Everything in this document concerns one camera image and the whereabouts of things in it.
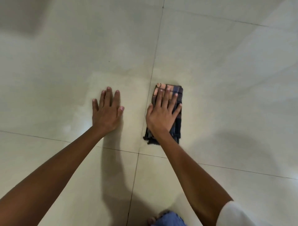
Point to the person's left hand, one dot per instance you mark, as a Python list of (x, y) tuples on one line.
[(106, 116)]

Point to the person's right hand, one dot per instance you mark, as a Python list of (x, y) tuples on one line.
[(160, 118)]

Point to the person's right little finger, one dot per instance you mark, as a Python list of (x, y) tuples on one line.
[(177, 110)]

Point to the person's right thumb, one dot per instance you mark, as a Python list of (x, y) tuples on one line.
[(149, 113)]

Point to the person's left little finger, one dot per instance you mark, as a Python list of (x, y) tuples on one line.
[(95, 106)]

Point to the person's right middle finger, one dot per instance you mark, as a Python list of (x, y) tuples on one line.
[(166, 97)]

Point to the person's left middle finger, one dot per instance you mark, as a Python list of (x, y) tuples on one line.
[(109, 96)]

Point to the person's left thumb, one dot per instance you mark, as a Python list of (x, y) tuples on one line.
[(120, 113)]

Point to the dark checked cloth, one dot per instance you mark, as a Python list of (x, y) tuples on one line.
[(178, 127)]

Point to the person's left forearm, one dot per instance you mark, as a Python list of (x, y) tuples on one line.
[(51, 177)]

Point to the person's right forearm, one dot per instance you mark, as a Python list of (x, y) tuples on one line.
[(193, 177)]

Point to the person's bare foot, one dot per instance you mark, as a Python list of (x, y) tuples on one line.
[(154, 220)]

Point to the person's blue jeans leg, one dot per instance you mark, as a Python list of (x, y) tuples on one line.
[(170, 220)]

